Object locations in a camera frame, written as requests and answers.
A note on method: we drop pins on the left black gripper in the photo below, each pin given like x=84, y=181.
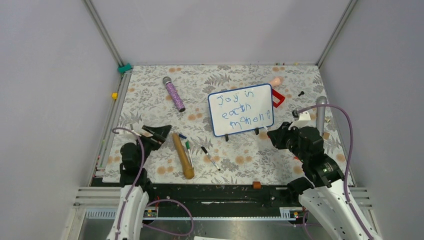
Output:
x=159, y=135

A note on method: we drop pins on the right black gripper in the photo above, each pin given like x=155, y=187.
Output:
x=277, y=136

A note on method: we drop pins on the blue-framed whiteboard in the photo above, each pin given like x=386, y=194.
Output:
x=240, y=110

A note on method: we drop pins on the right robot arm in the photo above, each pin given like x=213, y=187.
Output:
x=322, y=190

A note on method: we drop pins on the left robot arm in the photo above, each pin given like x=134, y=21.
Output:
x=135, y=186

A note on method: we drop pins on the small wooden cube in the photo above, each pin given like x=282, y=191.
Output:
x=326, y=135

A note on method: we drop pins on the silver grey microphone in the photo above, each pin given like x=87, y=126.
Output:
x=320, y=114

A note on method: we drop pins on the green-capped marker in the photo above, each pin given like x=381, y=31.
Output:
x=190, y=157

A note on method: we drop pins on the floral patterned table mat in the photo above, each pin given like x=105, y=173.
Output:
x=244, y=157

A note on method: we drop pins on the red rectangular tray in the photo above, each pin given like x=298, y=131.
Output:
x=278, y=98

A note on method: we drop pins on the small yellow block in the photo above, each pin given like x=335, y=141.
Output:
x=114, y=96

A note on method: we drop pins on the purple patterned microphone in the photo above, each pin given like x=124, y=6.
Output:
x=171, y=89

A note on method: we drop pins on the brown cork cylinder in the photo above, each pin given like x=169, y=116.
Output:
x=256, y=185

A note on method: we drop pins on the pink plastic cylinder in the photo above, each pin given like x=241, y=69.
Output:
x=276, y=81

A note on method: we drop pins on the black-capped marker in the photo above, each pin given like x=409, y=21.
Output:
x=210, y=158

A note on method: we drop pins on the teal corner clip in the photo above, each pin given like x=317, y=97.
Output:
x=124, y=68

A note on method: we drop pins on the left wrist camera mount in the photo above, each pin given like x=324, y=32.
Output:
x=127, y=132

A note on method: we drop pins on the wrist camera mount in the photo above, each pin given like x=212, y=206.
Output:
x=303, y=119
x=127, y=132

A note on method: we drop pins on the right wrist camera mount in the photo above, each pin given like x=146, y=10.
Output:
x=303, y=119

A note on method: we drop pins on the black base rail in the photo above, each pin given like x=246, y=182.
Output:
x=223, y=201

